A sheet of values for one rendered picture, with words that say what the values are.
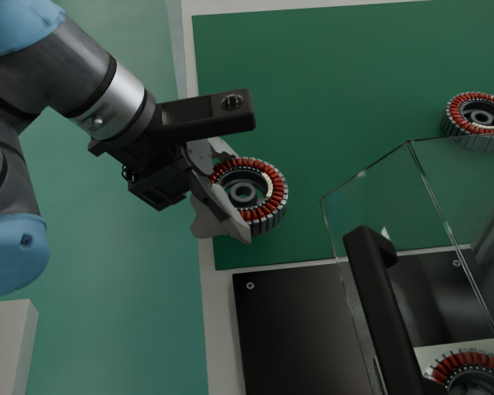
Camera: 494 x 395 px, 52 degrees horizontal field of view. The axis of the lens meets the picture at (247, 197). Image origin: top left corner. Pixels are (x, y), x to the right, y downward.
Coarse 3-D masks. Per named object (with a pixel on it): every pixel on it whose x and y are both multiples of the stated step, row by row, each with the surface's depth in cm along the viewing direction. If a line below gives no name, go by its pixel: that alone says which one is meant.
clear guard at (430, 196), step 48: (432, 144) 35; (480, 144) 35; (336, 192) 38; (384, 192) 35; (432, 192) 32; (480, 192) 32; (336, 240) 36; (432, 240) 31; (480, 240) 30; (432, 288) 30; (480, 288) 28; (432, 336) 28; (480, 336) 27; (384, 384) 29; (480, 384) 26
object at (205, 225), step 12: (216, 192) 57; (192, 204) 58; (228, 204) 58; (204, 216) 58; (240, 216) 59; (192, 228) 59; (204, 228) 59; (216, 228) 59; (228, 228) 58; (240, 228) 58; (240, 240) 59
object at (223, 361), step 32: (192, 0) 108; (224, 0) 108; (256, 0) 108; (288, 0) 108; (320, 0) 108; (352, 0) 108; (384, 0) 108; (416, 0) 108; (192, 32) 100; (192, 64) 94; (192, 96) 88; (224, 288) 64; (224, 320) 61; (224, 352) 58; (224, 384) 56
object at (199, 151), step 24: (144, 96) 51; (144, 120) 50; (96, 144) 53; (120, 144) 51; (144, 144) 53; (192, 144) 56; (144, 168) 56; (168, 168) 54; (144, 192) 57; (168, 192) 58
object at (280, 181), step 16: (224, 160) 67; (240, 160) 66; (256, 160) 66; (224, 176) 65; (240, 176) 66; (256, 176) 66; (272, 176) 64; (240, 192) 65; (272, 192) 63; (240, 208) 61; (256, 208) 61; (272, 208) 61; (256, 224) 60; (272, 224) 62
